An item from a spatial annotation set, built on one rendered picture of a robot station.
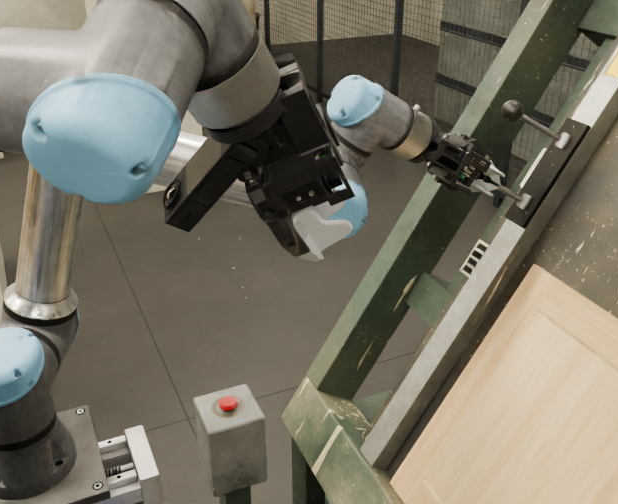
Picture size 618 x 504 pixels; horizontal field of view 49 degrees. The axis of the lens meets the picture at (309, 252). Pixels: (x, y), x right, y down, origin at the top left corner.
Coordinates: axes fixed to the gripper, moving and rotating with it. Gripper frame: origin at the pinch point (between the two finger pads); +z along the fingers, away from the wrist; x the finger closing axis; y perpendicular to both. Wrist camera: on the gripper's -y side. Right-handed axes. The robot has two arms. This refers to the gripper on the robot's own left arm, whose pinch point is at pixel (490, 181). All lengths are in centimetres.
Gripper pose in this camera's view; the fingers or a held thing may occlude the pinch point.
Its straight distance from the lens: 121.5
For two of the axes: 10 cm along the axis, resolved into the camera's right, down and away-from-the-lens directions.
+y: 3.9, 4.3, -8.1
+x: 4.9, -8.5, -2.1
